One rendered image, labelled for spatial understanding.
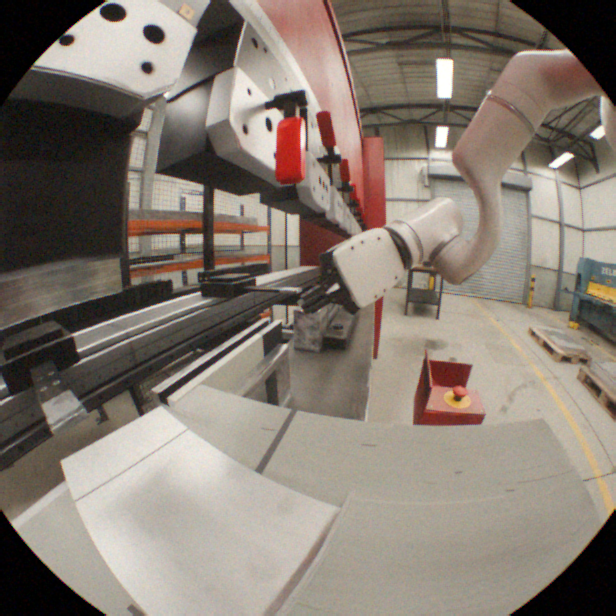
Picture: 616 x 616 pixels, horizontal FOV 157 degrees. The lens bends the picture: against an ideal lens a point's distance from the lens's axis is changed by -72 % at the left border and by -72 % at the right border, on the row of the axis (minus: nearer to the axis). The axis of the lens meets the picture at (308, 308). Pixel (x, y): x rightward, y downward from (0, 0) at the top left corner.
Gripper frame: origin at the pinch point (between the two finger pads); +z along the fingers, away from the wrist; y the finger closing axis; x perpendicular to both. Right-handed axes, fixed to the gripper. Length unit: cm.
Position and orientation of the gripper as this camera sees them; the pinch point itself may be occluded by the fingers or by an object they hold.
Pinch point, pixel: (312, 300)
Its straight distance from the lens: 33.2
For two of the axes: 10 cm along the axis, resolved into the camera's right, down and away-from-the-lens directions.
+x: 2.2, 2.3, -9.5
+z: -8.4, 5.3, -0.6
